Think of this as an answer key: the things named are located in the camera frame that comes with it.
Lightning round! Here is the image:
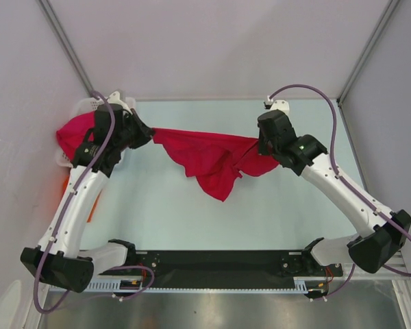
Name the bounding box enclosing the white plastic laundry basket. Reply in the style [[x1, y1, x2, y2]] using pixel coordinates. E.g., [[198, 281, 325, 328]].
[[54, 96, 136, 168]]

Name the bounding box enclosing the red t shirt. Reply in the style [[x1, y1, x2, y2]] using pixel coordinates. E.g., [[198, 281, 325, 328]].
[[55, 112, 95, 161], [153, 128, 279, 202]]

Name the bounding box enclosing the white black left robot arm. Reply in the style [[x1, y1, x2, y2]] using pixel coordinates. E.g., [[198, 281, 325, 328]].
[[20, 100, 153, 293]]

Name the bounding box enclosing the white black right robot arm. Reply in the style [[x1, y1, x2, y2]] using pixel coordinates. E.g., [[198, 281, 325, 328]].
[[258, 110, 411, 275]]

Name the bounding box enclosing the orange folded t shirt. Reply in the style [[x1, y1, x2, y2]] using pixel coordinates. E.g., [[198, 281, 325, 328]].
[[62, 175, 100, 223]]

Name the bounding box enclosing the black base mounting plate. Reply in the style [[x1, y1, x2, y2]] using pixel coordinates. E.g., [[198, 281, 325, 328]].
[[98, 249, 343, 291]]

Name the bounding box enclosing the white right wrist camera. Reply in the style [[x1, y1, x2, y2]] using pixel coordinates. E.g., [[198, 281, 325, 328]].
[[264, 98, 290, 115]]

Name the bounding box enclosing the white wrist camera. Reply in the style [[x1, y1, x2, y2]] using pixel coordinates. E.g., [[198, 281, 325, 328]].
[[264, 98, 290, 115], [108, 90, 129, 110]]

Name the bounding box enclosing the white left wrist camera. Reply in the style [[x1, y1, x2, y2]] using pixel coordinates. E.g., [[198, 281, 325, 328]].
[[108, 90, 129, 110]]

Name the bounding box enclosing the white slotted cable duct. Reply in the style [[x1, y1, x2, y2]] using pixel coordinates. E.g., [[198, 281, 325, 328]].
[[84, 279, 327, 294]]

